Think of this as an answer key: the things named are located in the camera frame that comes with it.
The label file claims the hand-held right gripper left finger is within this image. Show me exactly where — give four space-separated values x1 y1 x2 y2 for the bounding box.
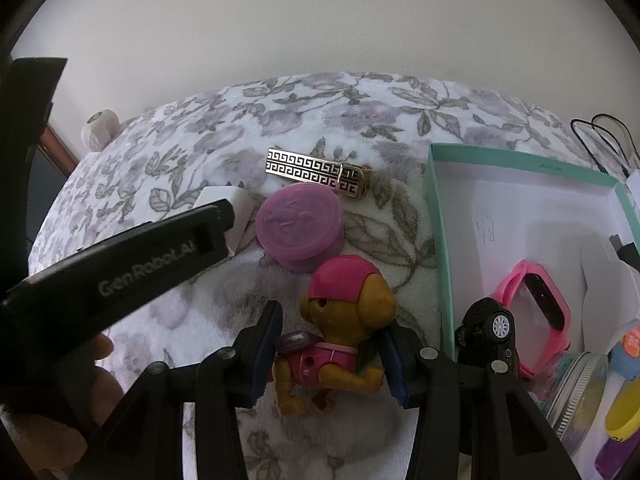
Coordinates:
82 301 284 480

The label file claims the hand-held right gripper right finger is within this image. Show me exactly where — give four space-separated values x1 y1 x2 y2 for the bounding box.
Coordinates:
382 327 583 480

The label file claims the brown dog figure pink outfit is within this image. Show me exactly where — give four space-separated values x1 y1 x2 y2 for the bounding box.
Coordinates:
272 256 398 417

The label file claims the white charger block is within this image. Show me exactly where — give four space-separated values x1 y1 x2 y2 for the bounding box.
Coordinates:
192 185 256 256

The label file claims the pink watch with black screen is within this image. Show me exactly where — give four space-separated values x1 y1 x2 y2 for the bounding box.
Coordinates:
490 260 573 381

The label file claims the glass jar with metal lid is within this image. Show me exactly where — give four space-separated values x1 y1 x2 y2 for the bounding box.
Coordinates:
542 351 611 443

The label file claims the teal cardboard box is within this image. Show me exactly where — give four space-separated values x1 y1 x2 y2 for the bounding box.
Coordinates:
426 142 640 480

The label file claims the grey rectangular box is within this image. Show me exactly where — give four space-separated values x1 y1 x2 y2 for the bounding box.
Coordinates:
582 247 640 331

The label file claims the purple and yellow toy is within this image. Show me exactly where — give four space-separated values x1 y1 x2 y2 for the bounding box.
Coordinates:
595 394 640 480

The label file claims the black charger plug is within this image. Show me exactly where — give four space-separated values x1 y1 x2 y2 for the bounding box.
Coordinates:
609 234 640 263

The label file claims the person's left hand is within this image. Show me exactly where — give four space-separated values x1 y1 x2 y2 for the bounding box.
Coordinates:
70 335 126 428

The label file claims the black toy car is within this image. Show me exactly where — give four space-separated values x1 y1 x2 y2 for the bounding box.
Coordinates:
454 297 521 376

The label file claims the brown wooden furniture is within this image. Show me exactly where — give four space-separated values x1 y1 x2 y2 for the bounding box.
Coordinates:
27 125 78 246

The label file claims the pink round container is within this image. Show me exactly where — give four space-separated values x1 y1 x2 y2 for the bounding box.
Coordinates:
256 183 345 274

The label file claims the floral blanket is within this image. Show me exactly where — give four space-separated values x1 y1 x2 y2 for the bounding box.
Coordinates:
27 71 616 480

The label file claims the gold patterned lighter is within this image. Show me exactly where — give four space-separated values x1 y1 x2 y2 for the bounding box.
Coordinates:
265 147 373 201

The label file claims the blue and orange toy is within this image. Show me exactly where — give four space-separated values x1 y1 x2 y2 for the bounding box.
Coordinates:
607 327 640 378

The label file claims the black cable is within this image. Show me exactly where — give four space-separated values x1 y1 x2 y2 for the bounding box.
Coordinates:
571 114 640 181

